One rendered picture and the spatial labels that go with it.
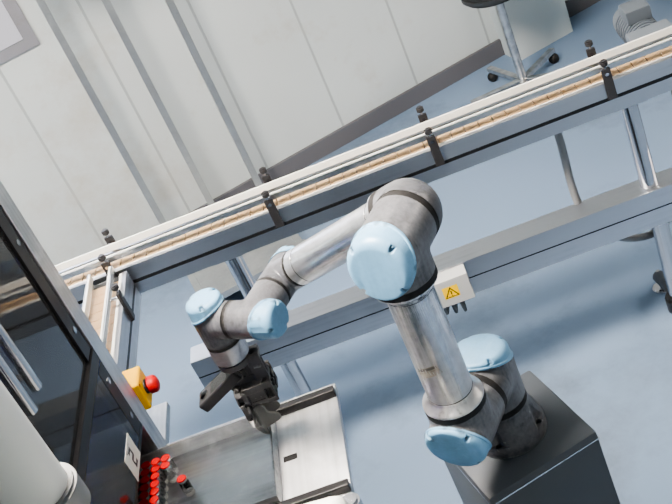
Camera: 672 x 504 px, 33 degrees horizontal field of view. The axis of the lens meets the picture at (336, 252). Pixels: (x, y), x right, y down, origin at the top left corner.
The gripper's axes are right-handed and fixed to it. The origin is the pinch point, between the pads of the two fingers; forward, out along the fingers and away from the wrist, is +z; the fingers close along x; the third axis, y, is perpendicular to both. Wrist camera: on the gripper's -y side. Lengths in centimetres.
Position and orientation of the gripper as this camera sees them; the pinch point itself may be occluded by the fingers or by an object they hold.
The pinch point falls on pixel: (262, 429)
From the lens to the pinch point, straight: 239.9
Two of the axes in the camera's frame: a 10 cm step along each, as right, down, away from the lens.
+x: -1.0, -5.3, 8.4
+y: 9.3, -3.5, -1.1
